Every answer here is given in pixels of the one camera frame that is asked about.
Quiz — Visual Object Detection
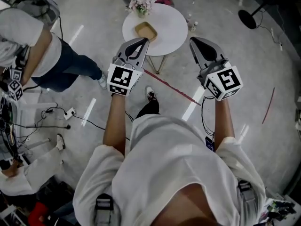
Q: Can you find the black fan stand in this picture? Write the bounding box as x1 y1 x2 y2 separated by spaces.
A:
238 0 292 30

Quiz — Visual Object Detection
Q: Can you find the blue battery box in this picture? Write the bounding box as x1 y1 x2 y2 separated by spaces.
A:
205 136 216 153

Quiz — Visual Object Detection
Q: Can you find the person's right forearm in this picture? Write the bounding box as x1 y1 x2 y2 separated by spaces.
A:
213 98 236 151

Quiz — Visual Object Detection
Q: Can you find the person's left forearm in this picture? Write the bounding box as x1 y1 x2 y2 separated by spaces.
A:
103 93 129 155

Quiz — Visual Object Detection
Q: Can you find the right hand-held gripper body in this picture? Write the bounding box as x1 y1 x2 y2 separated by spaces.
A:
197 58 244 102

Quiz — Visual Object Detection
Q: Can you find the person's white shirt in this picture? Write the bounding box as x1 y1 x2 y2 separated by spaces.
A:
72 114 268 226

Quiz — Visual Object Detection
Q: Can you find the pink flower bouquet vase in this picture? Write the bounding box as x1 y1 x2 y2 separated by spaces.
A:
125 0 158 18

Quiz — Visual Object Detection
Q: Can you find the black floor cable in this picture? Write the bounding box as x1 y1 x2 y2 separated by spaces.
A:
9 102 106 145

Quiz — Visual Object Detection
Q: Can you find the person's black trouser leg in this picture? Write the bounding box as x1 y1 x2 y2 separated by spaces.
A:
135 99 161 120

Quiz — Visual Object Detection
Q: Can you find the white round table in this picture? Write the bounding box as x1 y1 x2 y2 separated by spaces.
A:
121 3 189 57

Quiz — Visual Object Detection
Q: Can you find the small olive-tan square tray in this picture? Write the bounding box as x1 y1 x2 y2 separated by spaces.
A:
134 21 158 42

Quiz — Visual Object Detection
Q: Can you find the grey harness strap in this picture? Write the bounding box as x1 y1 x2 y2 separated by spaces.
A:
237 180 257 222
94 193 116 226

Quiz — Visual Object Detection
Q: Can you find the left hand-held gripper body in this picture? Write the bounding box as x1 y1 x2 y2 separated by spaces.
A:
107 52 144 97

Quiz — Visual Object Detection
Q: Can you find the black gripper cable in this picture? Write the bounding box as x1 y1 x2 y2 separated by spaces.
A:
200 96 216 138

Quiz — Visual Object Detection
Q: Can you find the red stool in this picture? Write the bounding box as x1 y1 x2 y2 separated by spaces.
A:
27 202 52 226

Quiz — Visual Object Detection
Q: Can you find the person's white sneaker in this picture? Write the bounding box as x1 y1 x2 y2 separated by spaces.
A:
144 86 157 102

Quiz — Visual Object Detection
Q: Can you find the white power strip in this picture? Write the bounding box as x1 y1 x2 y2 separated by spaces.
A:
63 107 77 121

